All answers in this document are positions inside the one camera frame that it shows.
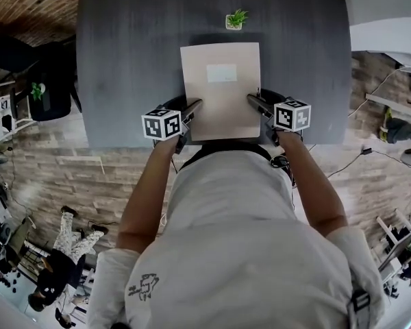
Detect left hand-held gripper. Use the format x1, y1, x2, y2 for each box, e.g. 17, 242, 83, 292
140, 97, 203, 156

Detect person's light grey shirt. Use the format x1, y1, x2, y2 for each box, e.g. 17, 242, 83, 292
87, 145, 387, 329

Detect dark bag with yellow trim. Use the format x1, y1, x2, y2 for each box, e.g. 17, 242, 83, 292
378, 104, 411, 145

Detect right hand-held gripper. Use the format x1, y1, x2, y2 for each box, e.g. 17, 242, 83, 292
246, 93, 312, 147

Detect dark grey table top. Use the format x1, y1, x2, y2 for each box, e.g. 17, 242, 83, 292
75, 0, 353, 149

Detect black cable with adapter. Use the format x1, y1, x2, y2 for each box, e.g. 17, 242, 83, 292
325, 145, 411, 181

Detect black waist pack strap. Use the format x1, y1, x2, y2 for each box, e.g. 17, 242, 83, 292
173, 145, 292, 176

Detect person's right forearm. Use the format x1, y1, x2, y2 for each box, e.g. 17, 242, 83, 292
277, 130, 349, 241

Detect grey shoulder strap buckle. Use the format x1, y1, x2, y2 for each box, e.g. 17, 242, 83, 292
345, 288, 373, 321

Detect small green potted plant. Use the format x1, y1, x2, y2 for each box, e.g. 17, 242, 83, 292
29, 82, 46, 101
225, 8, 249, 31

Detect beige cardboard box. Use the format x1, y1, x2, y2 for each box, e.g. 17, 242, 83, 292
179, 42, 262, 142

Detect white metal frame table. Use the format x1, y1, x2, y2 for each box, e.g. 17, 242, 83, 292
375, 208, 411, 282

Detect person's left forearm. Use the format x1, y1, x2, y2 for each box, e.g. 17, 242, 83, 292
116, 137, 179, 253

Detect thin white floor cable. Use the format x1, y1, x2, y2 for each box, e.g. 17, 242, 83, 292
347, 65, 411, 118

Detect black office chair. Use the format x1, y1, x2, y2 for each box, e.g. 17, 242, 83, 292
0, 34, 82, 122

